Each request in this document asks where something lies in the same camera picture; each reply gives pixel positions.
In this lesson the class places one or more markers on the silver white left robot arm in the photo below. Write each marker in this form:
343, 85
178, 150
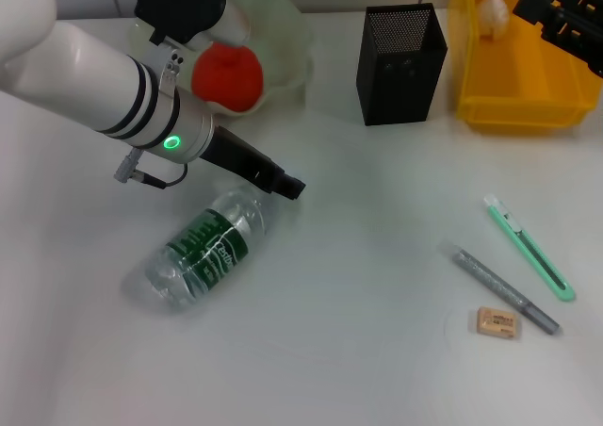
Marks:
94, 68

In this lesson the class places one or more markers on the black mesh pen holder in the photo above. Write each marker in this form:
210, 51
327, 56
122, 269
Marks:
400, 77

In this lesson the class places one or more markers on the clear green-label water bottle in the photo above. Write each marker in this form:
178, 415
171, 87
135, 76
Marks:
202, 256

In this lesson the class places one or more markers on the green utility knife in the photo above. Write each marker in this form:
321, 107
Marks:
532, 251

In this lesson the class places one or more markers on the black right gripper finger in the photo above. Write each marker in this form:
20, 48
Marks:
575, 30

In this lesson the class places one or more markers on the beige eraser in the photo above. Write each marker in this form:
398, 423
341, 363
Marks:
499, 323

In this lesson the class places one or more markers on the white paper ball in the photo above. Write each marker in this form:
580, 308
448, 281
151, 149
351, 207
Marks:
493, 16

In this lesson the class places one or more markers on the silver glitter pen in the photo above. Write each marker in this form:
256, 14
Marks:
504, 291

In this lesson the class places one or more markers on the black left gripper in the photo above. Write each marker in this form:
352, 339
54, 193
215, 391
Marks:
240, 157

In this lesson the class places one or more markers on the pale green glass fruit bowl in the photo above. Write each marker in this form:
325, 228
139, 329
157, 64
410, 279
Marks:
282, 44

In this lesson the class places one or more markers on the yellow plastic bin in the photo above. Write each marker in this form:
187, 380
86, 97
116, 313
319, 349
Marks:
518, 77

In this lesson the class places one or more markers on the orange fruit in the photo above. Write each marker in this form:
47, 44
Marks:
226, 77

